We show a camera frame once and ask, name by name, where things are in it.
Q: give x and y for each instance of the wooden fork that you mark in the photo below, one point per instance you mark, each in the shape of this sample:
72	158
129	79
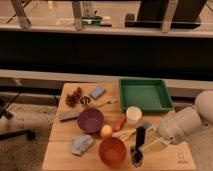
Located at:
112	101

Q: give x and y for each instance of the orange-handled tool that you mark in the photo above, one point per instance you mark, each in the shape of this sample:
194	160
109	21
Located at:
120	123

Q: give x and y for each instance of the wooden spatula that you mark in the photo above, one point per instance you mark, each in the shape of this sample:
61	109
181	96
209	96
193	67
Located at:
124	135

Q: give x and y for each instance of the black monitor stand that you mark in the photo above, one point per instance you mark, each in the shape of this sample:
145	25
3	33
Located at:
177	14

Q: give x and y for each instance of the small blue cup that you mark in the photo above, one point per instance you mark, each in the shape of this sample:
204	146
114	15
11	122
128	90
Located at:
146	125

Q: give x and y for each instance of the black metal clip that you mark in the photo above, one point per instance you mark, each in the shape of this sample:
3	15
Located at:
85	100

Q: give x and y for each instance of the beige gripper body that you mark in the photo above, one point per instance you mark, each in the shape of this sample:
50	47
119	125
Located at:
154	135

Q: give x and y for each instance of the black office chair base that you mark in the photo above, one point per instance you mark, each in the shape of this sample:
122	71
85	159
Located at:
30	135

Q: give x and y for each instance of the crumpled blue cloth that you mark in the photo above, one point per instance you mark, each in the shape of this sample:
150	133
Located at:
80	144

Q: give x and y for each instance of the red bowl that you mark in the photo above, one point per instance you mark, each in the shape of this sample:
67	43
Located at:
112	152

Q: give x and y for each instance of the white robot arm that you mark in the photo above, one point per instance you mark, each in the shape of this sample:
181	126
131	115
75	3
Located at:
174	128

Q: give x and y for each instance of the blue sponge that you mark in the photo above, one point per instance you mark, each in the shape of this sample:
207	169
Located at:
97	92

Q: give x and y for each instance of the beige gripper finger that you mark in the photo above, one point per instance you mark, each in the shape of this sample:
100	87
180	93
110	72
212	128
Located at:
154	146
149	130

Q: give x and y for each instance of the yellow-red apple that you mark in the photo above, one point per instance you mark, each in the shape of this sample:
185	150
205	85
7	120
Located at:
106	131

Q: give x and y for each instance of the white cup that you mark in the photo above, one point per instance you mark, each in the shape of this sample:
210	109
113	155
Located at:
133	115

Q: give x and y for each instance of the green plastic tray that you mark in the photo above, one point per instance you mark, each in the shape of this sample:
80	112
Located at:
150	95

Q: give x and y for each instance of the black dish brush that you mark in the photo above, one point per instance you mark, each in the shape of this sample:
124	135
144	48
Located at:
135	153

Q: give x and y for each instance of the purple bowl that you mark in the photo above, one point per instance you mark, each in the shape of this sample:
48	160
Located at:
90	120

